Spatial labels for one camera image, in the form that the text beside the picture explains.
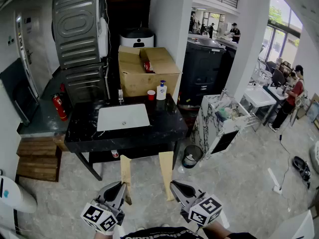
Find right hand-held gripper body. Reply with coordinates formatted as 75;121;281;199
179;192;223;227

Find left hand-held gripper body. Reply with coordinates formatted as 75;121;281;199
80;199;125;235

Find person's left forearm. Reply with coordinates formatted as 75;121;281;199
93;231;118;239

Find person's right forearm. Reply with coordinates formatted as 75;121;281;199
199;220;231;239

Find black mesh trash bin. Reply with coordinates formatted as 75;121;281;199
181;144;204;169

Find person's black shirt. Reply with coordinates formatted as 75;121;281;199
119;226;257;239

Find white marble cabinet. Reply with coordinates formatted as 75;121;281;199
191;93;251;162

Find black marble vanity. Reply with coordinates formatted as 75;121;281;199
64;93;189;182

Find wooden steps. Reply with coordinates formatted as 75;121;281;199
15;136;63;183

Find white sink basin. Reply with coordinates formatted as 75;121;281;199
96;103;151;132

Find white power strip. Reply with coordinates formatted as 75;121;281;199
267;167;283;196

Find white cylinder appliance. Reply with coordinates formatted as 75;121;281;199
0;175;38;214

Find white panel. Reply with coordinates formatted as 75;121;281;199
267;209;316;239

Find red fire extinguisher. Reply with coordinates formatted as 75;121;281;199
51;93;69;122

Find white soap pump bottle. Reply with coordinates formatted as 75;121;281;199
156;80;167;101

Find black bag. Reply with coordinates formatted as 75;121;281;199
292;155;313;189

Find dark grey washing machine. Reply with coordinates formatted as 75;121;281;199
60;62;112;107

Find white sink stand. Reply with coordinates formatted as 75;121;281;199
242;85;278;126

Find brown cardboard box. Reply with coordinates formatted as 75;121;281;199
118;45;182;98

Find tall black cabinet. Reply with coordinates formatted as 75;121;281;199
179;37;237;107

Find red snack packet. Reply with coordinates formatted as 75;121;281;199
143;60;156;73

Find white and black appliance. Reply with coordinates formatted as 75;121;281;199
119;28;156;48

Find grey door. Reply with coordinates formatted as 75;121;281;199
14;6;53;99

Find black floor cable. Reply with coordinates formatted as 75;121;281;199
278;123;293;192

